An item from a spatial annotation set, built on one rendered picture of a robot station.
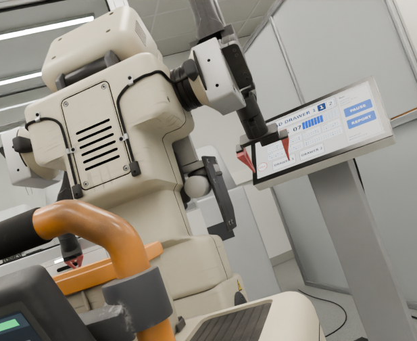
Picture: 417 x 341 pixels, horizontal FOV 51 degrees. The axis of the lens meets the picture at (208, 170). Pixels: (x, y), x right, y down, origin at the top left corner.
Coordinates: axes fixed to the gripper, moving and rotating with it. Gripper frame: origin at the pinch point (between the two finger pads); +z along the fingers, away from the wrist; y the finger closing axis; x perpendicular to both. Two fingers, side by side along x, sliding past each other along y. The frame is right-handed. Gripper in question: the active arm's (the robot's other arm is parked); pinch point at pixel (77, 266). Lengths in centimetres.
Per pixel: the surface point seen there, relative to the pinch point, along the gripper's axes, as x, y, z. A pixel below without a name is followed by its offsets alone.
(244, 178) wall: -193, 271, 165
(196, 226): -47.9, 2.9, 3.2
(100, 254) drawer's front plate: -9.0, 2.9, 0.4
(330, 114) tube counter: -103, -10, -35
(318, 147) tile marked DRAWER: -92, -18, -27
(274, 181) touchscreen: -76, -12, -16
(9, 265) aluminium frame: 22.4, 8.3, -4.3
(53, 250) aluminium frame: 6.7, 8.2, -4.3
